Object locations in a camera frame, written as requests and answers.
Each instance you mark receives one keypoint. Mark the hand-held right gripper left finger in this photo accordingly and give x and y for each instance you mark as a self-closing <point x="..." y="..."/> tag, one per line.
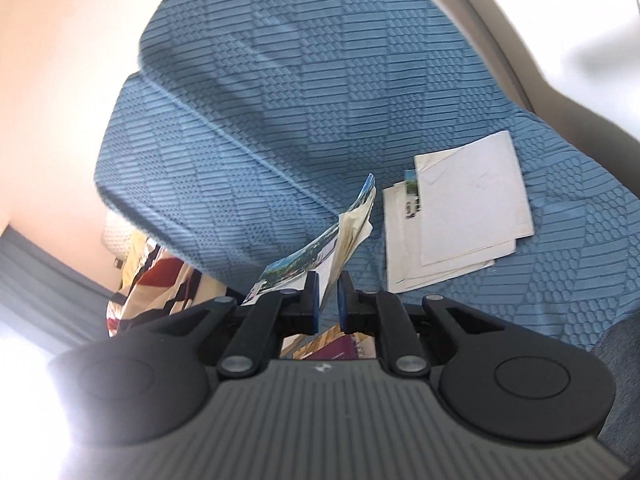
<point x="314" y="305"/>

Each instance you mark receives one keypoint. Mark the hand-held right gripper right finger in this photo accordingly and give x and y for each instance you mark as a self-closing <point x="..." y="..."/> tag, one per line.
<point x="342" y="305"/>

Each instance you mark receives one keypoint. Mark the photo cover notebook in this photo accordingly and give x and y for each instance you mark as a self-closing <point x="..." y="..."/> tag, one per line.
<point x="295" y="265"/>

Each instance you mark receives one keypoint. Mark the white cover notebook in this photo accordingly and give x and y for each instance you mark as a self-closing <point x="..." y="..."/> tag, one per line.
<point x="470" y="195"/>

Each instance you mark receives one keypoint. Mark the purple and yellow book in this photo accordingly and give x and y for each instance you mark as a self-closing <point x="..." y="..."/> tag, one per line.
<point x="340" y="350"/>

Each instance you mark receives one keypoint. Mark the red black cream striped blanket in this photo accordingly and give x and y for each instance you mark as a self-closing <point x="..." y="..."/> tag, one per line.
<point x="155" y="280"/>

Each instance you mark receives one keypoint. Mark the blue textured sofa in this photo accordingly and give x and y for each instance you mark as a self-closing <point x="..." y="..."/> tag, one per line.
<point x="300" y="85"/>

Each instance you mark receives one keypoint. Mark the blue grey curtain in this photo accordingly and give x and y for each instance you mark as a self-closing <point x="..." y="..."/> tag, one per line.
<point x="45" y="280"/>

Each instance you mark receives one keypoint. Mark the dark blue cloth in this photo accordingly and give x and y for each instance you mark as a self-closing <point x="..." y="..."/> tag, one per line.
<point x="622" y="375"/>

